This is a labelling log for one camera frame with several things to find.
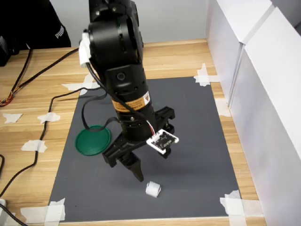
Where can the small white plastic terminal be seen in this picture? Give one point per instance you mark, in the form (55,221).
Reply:
(153,189)

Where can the round green lid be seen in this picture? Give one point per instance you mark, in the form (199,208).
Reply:
(91,143)

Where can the dark grey mat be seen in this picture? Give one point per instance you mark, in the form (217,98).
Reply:
(188,164)

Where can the white tape piece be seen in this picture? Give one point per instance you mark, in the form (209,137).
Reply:
(11,117)
(87,81)
(203,78)
(28,146)
(222,108)
(235,207)
(54,212)
(53,117)

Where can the long white tape strip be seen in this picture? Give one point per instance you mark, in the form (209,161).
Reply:
(70,86)

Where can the white partition panel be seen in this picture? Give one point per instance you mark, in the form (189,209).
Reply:
(270,117)
(225,35)

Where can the person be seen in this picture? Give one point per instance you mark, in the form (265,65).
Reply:
(61,40)

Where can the black box device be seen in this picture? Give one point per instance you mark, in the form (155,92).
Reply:
(7,51)

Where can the white camera box circuit board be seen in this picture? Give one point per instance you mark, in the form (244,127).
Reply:
(162,140)

